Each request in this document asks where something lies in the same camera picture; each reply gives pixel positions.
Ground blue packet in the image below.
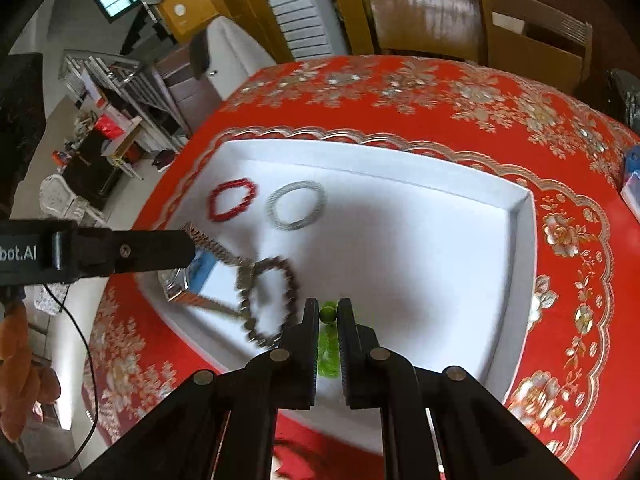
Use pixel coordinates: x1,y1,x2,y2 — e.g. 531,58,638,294
619,146,640,212

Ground brown leather-backed chair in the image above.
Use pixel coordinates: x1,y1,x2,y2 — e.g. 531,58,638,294
366,0,482,59

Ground white tray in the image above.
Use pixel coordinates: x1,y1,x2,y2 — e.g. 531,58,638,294
137,139,539,457

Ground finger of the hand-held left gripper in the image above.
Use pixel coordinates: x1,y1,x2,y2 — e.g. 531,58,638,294
75,228,202,282

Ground blue jewelry card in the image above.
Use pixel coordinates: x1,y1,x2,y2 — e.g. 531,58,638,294
186,250,217,297

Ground dark brown bead bracelet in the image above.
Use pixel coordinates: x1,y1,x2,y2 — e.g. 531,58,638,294
235,256,298,351

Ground red floral tablecloth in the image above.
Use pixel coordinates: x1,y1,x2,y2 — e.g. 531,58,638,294
87,55,640,480

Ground slatted wooden chair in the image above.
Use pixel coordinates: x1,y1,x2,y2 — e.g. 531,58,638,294
474,0,594,97

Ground black cloth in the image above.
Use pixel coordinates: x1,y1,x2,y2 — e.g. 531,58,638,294
189,29,212,82

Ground black cable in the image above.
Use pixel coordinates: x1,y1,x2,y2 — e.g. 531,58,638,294
20,282,99,476

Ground silver metal ornament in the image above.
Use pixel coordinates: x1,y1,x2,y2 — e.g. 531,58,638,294
162,266,194,302

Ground white cabinet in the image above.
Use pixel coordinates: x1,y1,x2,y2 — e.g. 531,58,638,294
205,16,273,107

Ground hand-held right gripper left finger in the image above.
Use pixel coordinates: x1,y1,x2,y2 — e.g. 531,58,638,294
82,297,321,480

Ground white radiator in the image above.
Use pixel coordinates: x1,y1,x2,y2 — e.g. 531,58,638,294
247,0,334,62

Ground silver ring bracelet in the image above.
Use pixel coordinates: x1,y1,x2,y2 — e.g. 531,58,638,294
263,180,327,231

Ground metal rack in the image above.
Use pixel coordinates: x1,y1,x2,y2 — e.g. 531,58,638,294
59,49,177,162

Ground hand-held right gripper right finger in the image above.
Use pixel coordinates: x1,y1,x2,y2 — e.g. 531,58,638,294
337,297,576,480

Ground red bead bracelet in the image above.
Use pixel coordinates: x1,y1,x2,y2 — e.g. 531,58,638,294
204,177,259,224

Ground red bag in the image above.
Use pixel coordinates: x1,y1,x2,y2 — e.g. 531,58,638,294
94,114,127,139

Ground green bead bracelet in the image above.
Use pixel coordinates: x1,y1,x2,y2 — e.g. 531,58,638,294
317,301,346,382

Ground black plastic bag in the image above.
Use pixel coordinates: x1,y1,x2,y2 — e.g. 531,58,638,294
602,69,640,132

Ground white ornate chair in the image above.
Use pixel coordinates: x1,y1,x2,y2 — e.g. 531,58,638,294
39,172,107,227

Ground person's left hand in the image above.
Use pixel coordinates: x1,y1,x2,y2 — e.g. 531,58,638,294
0,304,62,442

